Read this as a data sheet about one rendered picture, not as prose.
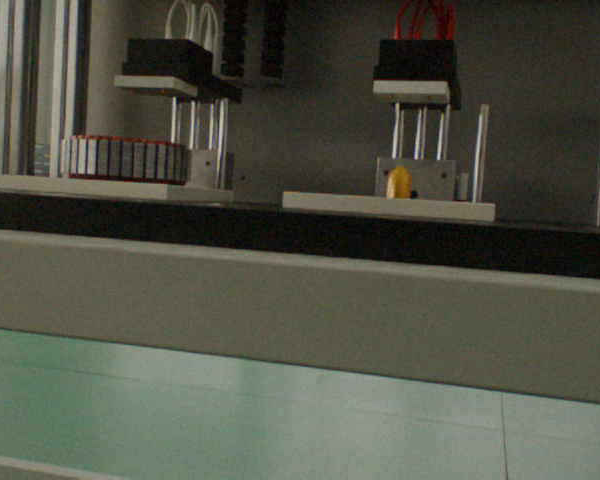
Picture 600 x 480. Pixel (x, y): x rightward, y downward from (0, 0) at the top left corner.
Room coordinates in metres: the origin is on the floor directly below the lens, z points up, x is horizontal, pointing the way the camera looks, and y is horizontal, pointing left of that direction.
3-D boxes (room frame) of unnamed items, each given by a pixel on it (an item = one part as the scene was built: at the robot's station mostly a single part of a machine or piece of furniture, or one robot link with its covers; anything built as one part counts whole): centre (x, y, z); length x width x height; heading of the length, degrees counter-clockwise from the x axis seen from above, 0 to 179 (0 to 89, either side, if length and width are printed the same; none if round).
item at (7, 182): (0.64, 0.15, 0.78); 0.15 x 0.15 x 0.01; 75
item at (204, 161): (0.78, 0.12, 0.80); 0.07 x 0.05 x 0.06; 75
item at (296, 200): (0.58, -0.08, 0.78); 0.15 x 0.15 x 0.01; 75
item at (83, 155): (0.64, 0.15, 0.80); 0.11 x 0.11 x 0.04
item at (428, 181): (0.72, -0.12, 0.80); 0.07 x 0.05 x 0.06; 75
